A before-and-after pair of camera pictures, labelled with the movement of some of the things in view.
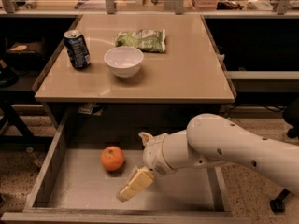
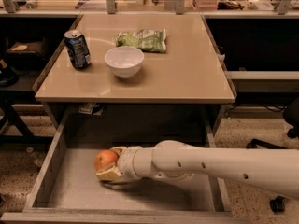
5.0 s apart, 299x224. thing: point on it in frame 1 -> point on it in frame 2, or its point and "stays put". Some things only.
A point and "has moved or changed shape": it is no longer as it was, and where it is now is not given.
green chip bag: (146, 40) stays put
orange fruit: (112, 158) has moved or changed shape
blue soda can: (77, 49) stays put
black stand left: (13, 130) stays put
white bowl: (124, 62) stays put
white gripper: (156, 154) -> (127, 162)
